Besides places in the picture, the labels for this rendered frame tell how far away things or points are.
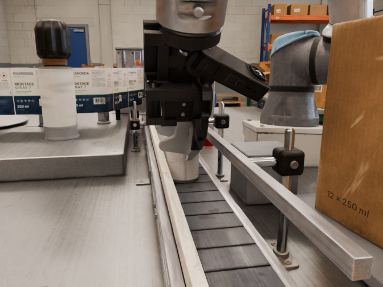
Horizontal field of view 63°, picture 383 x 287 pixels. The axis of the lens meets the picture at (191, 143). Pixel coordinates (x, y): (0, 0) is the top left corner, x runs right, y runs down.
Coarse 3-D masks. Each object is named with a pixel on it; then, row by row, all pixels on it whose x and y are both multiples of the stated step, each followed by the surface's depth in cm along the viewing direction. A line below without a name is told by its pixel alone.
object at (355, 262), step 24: (216, 144) 46; (240, 168) 35; (264, 192) 29; (288, 192) 26; (288, 216) 24; (312, 216) 22; (312, 240) 21; (336, 240) 19; (336, 264) 18; (360, 264) 17
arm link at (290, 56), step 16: (304, 32) 76; (272, 48) 81; (288, 48) 77; (304, 48) 75; (272, 64) 81; (288, 64) 77; (304, 64) 75; (272, 80) 81; (288, 80) 78; (304, 80) 77
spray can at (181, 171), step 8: (168, 152) 52; (168, 160) 52; (176, 160) 50; (184, 160) 50; (192, 160) 50; (176, 168) 51; (184, 168) 50; (192, 168) 51; (176, 176) 51; (184, 176) 51; (192, 176) 51
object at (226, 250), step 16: (160, 176) 56; (208, 176) 55; (192, 192) 47; (208, 192) 47; (192, 208) 42; (208, 208) 42; (224, 208) 42; (192, 224) 38; (208, 224) 38; (224, 224) 38; (240, 224) 38; (208, 240) 34; (224, 240) 34; (240, 240) 34; (208, 256) 31; (224, 256) 31; (240, 256) 31; (256, 256) 31; (208, 272) 29; (224, 272) 29; (240, 272) 29; (256, 272) 29; (272, 272) 29
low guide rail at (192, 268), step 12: (156, 132) 74; (156, 144) 62; (156, 156) 58; (168, 168) 48; (168, 180) 42; (168, 192) 38; (168, 204) 37; (180, 204) 35; (180, 216) 32; (180, 228) 30; (180, 240) 28; (192, 240) 28; (180, 252) 27; (192, 252) 26; (192, 264) 24; (192, 276) 23; (204, 276) 23
